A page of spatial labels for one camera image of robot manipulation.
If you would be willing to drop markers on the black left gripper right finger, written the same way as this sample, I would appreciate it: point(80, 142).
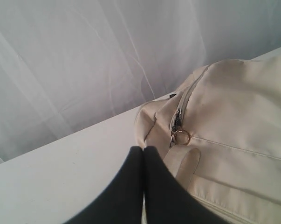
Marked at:
point(166, 202)

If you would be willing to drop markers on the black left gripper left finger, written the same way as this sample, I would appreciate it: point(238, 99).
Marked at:
point(122, 200)

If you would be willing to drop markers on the cream fabric duffel bag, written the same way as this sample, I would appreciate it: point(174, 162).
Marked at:
point(219, 135)

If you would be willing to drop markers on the white backdrop curtain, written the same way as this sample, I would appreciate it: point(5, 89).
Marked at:
point(68, 64)

